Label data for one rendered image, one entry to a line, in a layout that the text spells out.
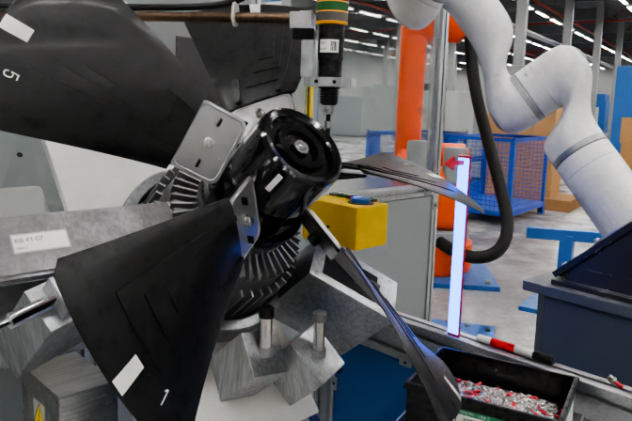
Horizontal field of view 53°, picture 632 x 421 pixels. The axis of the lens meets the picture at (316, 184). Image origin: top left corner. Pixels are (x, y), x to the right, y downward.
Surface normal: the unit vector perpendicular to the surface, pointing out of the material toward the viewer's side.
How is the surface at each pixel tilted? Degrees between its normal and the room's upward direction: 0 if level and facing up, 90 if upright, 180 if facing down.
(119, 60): 81
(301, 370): 103
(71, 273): 71
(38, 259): 50
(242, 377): 84
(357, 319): 125
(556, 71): 83
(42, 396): 90
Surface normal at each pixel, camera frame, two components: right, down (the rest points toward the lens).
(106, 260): 0.77, -0.19
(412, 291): 0.70, 0.11
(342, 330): -0.16, 0.66
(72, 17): 0.38, -0.14
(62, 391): 0.04, -0.99
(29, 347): -0.57, 0.29
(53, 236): 0.56, -0.55
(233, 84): -0.28, -0.61
